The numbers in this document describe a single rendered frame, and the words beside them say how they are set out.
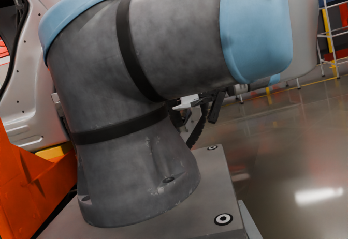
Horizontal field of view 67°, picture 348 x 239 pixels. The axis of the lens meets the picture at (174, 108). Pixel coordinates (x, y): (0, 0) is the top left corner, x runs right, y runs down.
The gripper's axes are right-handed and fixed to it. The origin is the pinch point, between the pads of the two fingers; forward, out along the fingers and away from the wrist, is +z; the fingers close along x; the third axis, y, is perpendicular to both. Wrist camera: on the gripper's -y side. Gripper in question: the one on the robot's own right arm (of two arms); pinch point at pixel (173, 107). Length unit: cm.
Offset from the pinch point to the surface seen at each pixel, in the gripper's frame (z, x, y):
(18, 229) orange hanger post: 59, 6, -25
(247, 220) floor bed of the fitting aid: -20, -42, -75
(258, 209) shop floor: -31, -62, -83
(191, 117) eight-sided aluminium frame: -5.6, -20.2, -8.8
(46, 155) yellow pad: 70, -43, -13
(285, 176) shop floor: -60, -92, -83
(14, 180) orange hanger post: 60, 0, -10
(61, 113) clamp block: 35.4, 1.5, 8.1
